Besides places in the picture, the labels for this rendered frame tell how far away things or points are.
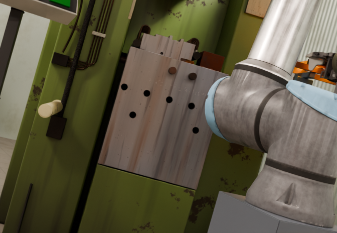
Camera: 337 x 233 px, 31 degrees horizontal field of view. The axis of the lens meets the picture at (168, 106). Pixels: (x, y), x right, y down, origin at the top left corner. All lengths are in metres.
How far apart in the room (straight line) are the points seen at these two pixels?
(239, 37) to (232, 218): 1.31
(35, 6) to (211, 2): 0.98
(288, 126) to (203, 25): 1.61
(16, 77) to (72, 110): 3.62
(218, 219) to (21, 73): 4.84
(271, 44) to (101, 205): 1.10
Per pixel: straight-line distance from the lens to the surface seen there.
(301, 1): 1.46
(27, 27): 6.06
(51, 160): 2.48
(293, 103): 1.28
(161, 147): 2.27
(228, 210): 1.32
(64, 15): 2.19
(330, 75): 1.92
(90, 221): 2.31
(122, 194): 2.29
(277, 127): 1.29
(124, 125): 2.26
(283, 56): 1.42
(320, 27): 5.89
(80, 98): 2.46
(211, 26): 2.84
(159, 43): 2.33
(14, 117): 6.10
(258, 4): 2.52
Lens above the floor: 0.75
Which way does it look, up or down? level
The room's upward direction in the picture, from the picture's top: 16 degrees clockwise
